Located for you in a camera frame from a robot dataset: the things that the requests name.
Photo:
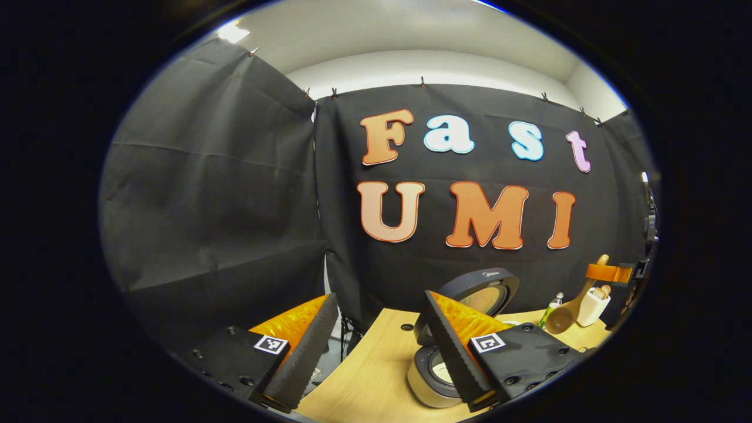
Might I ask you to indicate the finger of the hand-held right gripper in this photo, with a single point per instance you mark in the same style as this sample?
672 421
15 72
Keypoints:
608 273

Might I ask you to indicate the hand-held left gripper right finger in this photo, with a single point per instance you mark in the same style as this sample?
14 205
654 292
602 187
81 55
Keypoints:
455 358

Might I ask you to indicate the wooden spoon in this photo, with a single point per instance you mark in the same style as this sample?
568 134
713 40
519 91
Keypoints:
561 317

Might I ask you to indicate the ceiling light panel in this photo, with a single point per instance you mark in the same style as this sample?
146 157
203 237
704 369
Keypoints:
233 32

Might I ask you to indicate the green drink bottle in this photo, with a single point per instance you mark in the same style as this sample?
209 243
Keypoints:
549 314

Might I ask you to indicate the white toaster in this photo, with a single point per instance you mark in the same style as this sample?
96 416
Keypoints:
590 311

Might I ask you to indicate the dark grey rice cooker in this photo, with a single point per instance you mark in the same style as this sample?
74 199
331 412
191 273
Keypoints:
487 294

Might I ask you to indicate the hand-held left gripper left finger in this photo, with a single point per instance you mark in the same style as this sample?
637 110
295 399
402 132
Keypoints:
308 358

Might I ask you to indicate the toast slices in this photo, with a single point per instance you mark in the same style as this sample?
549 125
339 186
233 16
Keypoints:
600 292

